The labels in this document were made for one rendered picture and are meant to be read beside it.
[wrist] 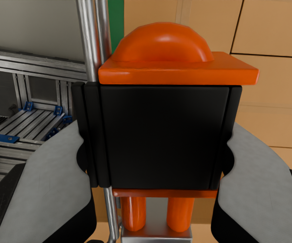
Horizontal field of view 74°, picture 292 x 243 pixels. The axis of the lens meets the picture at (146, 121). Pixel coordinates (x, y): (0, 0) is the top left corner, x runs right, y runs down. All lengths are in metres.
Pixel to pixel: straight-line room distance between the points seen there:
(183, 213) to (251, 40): 0.74
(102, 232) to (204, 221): 0.21
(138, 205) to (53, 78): 1.15
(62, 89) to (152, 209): 1.12
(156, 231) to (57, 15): 1.36
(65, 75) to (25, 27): 0.44
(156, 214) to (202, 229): 0.26
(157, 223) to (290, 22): 0.82
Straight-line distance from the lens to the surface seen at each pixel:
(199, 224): 0.45
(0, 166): 0.67
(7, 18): 1.59
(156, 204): 0.21
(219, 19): 0.80
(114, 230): 0.18
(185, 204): 0.17
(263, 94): 0.93
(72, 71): 1.21
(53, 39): 1.46
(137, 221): 0.18
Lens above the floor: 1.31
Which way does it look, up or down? 62 degrees down
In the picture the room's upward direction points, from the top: 175 degrees counter-clockwise
